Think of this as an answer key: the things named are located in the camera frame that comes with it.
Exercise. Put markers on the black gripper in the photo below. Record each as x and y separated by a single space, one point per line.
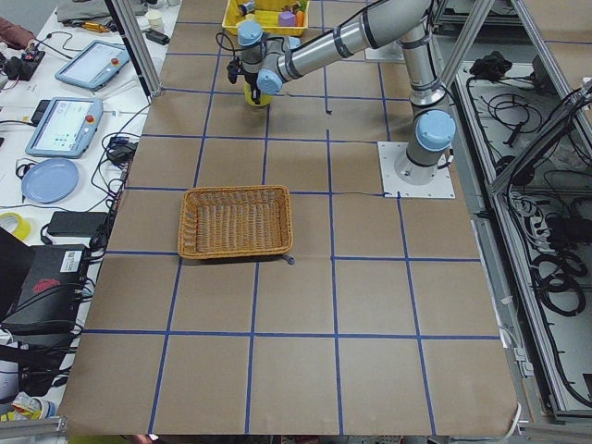
250 81

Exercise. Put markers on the yellow tape roll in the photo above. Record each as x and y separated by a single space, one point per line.
16 225
264 100

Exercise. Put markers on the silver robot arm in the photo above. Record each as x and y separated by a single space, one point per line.
384 31

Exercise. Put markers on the yellow tape roll on desk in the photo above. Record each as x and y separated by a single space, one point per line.
16 225

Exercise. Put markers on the yellow woven basket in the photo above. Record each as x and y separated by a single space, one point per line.
266 15

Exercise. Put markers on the purple foam cube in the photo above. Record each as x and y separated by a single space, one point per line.
287 19

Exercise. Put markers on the toy carrot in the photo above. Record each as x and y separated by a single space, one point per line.
299 12

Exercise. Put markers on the brown wicker basket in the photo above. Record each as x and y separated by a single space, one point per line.
234 222

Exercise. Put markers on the upper teach pendant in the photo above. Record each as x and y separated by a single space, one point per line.
94 66

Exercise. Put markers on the teach pendant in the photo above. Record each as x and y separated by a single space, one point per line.
94 66
66 128

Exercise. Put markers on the lower teach pendant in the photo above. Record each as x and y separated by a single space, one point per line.
66 128

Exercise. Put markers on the black power adapter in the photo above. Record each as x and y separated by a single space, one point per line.
75 224

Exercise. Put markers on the blue plate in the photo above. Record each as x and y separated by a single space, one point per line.
50 181

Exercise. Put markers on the black computer box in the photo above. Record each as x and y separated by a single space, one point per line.
41 288

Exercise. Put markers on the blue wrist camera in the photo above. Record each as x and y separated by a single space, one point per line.
234 69

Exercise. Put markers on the aluminium frame post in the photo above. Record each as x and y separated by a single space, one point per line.
121 12

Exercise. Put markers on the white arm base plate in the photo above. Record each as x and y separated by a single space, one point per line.
403 179

